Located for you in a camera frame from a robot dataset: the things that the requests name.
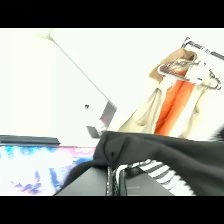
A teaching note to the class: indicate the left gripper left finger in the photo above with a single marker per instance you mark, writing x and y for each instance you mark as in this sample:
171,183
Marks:
90,183

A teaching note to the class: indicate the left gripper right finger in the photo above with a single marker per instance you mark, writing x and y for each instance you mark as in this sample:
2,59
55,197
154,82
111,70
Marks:
140,186

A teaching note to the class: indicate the beige garment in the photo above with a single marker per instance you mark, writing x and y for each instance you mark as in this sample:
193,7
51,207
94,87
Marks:
148,115

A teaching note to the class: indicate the orange garment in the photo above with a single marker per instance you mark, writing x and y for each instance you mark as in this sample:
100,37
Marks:
171,106

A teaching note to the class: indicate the grey clothes hanger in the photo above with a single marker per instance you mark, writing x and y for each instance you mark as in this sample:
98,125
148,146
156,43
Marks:
186,71

